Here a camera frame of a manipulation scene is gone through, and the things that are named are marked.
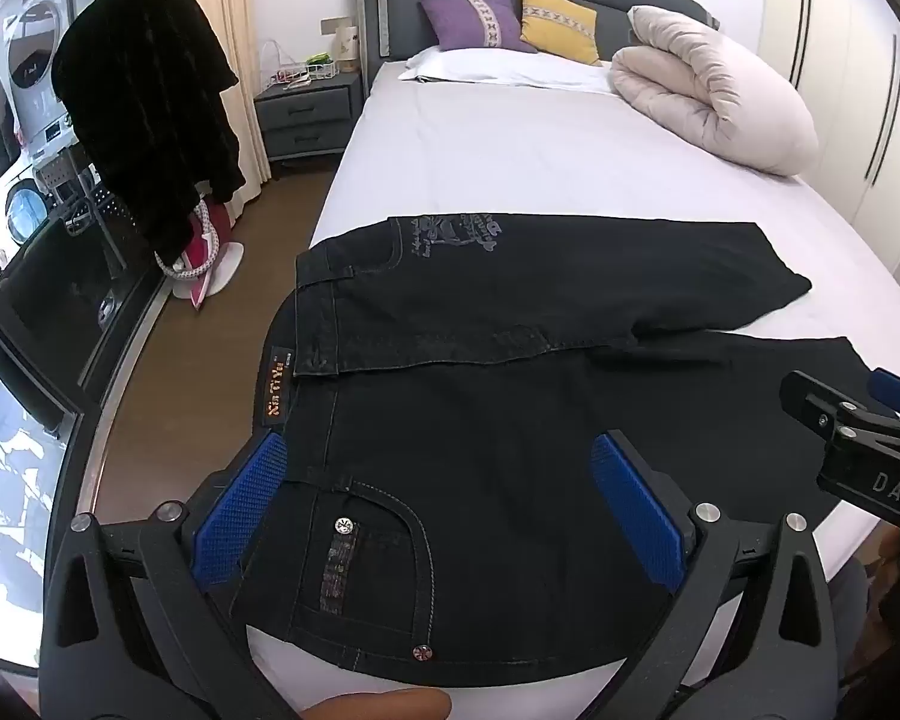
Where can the white pillow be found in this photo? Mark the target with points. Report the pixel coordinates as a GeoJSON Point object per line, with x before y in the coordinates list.
{"type": "Point", "coordinates": [495, 69]}

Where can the purple cushion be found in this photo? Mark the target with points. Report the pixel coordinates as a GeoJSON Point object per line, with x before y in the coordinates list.
{"type": "Point", "coordinates": [472, 22]}

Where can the beige curtain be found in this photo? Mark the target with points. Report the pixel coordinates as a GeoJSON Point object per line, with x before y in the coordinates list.
{"type": "Point", "coordinates": [225, 0]}

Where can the black hanging coat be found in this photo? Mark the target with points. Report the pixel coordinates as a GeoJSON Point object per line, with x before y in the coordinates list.
{"type": "Point", "coordinates": [150, 105]}

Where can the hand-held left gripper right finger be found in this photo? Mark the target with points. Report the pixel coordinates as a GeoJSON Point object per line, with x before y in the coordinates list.
{"type": "Point", "coordinates": [637, 517]}

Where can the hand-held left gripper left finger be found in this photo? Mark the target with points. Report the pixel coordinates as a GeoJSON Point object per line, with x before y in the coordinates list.
{"type": "Point", "coordinates": [244, 510]}

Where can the white washing machine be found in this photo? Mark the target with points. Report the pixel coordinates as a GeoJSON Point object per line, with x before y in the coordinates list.
{"type": "Point", "coordinates": [24, 202]}

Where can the bed with white sheet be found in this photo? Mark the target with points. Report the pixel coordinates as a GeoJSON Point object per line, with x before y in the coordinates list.
{"type": "Point", "coordinates": [532, 157]}

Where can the clear plastic bag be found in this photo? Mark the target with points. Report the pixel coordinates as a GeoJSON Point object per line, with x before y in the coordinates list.
{"type": "Point", "coordinates": [276, 60]}

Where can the black sliding door frame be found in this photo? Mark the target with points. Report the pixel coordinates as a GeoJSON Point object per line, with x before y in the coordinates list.
{"type": "Point", "coordinates": [15, 330]}

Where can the white wardrobe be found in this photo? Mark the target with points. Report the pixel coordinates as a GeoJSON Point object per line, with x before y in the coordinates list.
{"type": "Point", "coordinates": [840, 52]}

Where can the grey nightstand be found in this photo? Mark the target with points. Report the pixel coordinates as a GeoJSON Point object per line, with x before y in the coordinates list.
{"type": "Point", "coordinates": [307, 120]}

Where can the yellow cushion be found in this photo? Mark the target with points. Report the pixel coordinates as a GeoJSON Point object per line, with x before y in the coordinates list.
{"type": "Point", "coordinates": [559, 22]}

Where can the person's left hand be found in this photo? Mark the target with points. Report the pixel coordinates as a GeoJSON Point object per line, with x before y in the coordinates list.
{"type": "Point", "coordinates": [394, 705]}

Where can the black denim pants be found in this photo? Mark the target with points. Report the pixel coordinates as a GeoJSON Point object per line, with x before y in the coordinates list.
{"type": "Point", "coordinates": [495, 405]}

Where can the pink and white bag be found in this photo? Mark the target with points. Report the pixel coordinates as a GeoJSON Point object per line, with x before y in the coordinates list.
{"type": "Point", "coordinates": [206, 255]}

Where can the folded beige duvet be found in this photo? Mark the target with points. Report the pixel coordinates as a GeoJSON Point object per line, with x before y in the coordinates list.
{"type": "Point", "coordinates": [705, 90]}

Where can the white dryer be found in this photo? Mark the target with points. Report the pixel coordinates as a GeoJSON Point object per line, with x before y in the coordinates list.
{"type": "Point", "coordinates": [34, 67]}

